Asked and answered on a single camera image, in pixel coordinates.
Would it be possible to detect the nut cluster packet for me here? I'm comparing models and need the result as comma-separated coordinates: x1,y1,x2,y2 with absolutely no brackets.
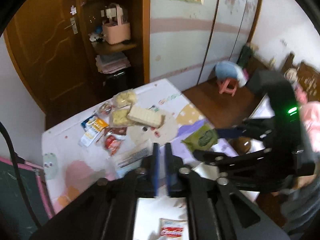
98,101,113,116

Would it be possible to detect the brown wooden door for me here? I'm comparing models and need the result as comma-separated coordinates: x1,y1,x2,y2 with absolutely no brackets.
4,0,97,129

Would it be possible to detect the pink storage basket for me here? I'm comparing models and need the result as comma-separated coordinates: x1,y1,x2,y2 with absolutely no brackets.
101,3,131,46

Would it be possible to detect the wooden bedpost knob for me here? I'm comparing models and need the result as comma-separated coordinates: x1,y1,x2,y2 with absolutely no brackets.
228,137,251,155

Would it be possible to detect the pink plastic stool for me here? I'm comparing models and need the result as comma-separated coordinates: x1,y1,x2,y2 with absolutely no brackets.
217,78,238,96

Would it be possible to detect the oats protein stick packet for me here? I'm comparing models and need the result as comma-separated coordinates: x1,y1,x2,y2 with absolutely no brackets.
80,117,109,147

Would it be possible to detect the cartoon printed tablecloth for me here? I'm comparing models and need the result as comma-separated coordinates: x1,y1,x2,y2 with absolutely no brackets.
42,79,211,213

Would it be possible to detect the pink blanket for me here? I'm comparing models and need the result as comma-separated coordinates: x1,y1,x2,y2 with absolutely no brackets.
295,87,320,152

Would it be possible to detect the pastel floral wardrobe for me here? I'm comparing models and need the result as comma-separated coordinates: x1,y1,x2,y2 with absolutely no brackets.
150,0,260,90

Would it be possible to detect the cream wafer pack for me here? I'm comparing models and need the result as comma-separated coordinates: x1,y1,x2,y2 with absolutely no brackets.
127,105,165,128

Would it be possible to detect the wooden corner shelf unit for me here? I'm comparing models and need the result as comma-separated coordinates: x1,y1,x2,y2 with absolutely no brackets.
76,0,150,91

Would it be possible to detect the yellow puff snack bag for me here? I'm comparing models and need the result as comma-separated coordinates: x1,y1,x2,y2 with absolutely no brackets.
113,89,138,108

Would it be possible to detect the brown chocolate bar packet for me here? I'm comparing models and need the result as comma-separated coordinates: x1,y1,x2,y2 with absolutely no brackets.
104,127,127,135

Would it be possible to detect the red white snack packet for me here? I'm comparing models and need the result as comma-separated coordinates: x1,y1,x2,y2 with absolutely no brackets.
159,218,187,239

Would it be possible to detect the red round snack packet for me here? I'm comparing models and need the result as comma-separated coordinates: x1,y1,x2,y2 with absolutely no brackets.
103,134,126,156

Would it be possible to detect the white plastic tray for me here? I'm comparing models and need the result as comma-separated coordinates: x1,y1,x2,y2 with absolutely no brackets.
133,164,259,239

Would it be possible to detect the blue white snack packet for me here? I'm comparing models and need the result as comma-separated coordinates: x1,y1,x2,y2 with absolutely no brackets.
80,114,97,131

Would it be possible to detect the large white blue snack bag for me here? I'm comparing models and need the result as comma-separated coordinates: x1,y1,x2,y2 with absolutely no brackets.
113,139,153,179

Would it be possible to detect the folded towels stack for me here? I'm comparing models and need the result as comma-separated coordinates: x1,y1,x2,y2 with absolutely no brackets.
95,52,131,74

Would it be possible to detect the green snack packet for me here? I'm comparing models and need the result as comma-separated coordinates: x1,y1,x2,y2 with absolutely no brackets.
181,123,219,152

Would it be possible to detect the green chalkboard pink frame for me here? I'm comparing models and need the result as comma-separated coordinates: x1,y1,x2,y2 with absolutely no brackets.
0,155,56,240

